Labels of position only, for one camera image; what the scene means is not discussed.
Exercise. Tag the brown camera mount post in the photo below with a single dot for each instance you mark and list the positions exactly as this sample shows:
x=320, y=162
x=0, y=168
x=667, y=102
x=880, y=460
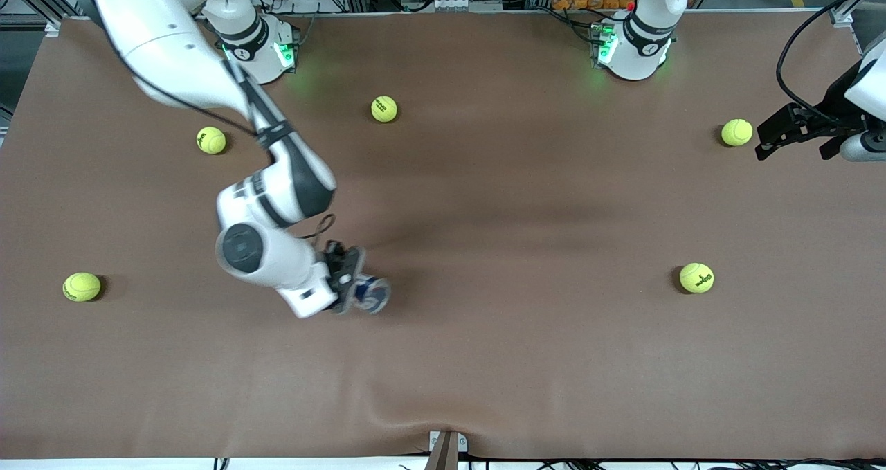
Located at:
x=443, y=456

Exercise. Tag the grey metal clamp bracket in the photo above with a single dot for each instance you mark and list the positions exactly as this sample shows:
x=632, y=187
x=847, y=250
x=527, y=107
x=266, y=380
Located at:
x=462, y=442

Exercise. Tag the brown table mat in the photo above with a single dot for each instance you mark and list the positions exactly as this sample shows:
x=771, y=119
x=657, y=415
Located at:
x=443, y=359

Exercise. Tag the aluminium frame corner bracket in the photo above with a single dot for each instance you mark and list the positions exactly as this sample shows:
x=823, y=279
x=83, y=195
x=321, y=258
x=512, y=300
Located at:
x=54, y=27
x=841, y=19

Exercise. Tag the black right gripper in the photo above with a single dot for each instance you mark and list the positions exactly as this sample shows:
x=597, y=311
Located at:
x=337, y=260

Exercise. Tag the white socket bar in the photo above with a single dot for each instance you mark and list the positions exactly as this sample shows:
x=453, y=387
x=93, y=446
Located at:
x=450, y=4

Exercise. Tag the yellow tennis ball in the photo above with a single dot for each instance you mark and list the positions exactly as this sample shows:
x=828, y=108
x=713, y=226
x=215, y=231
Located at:
x=82, y=286
x=736, y=132
x=696, y=277
x=384, y=109
x=211, y=140

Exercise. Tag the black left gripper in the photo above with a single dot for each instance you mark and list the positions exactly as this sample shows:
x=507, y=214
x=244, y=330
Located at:
x=828, y=112

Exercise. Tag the white blue tennis ball can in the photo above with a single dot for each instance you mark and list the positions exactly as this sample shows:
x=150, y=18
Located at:
x=375, y=295

